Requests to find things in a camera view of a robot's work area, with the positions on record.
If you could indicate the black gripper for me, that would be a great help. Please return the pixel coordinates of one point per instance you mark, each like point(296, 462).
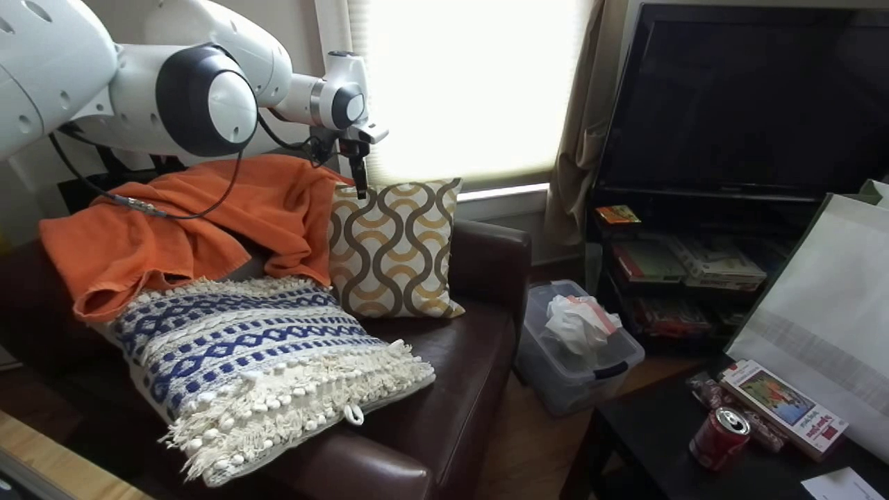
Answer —
point(351, 144)

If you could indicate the white throw pillow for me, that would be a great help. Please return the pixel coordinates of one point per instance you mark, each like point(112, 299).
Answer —
point(391, 251)

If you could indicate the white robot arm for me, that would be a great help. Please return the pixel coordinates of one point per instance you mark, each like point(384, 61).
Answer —
point(57, 65)

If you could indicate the orange throw blanket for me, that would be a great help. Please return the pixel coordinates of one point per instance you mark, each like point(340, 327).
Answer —
point(184, 233)

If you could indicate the blue white fringed pillow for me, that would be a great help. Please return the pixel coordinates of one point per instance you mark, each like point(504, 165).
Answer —
point(251, 372)

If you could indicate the white window blind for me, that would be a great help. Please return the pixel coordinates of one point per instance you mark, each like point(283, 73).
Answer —
point(462, 86)

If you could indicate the brown leather sofa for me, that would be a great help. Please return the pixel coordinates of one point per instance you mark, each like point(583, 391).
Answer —
point(454, 372)

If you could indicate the beige curtain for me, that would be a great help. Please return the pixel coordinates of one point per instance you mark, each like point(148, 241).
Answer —
point(583, 140)

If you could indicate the white crumpled plastic bag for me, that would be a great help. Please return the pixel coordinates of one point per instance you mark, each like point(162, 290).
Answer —
point(579, 324)

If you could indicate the clear plastic storage bin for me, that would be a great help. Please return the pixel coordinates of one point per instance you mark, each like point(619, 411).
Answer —
point(565, 372)

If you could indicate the stack of books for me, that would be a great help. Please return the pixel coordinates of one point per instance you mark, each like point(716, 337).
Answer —
point(647, 262)
point(722, 265)

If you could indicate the black television stand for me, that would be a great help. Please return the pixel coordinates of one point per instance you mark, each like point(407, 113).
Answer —
point(740, 219)

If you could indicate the black flat television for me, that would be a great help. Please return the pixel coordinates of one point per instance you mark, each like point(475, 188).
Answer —
point(740, 101)

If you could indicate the black coffee table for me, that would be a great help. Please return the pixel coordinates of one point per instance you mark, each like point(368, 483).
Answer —
point(647, 455)

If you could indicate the light wooden table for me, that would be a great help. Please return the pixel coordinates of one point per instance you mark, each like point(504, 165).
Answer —
point(44, 462)

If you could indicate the red soda can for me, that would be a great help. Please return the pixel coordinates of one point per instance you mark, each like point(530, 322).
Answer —
point(721, 440)

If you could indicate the white shopping bag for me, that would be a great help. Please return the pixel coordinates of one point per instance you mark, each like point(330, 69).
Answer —
point(823, 308)

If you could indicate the colourful printed box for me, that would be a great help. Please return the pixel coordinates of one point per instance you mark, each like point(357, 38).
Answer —
point(787, 406)

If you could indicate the white paper sheet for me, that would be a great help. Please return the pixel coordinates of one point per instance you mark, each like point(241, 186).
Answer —
point(843, 486)

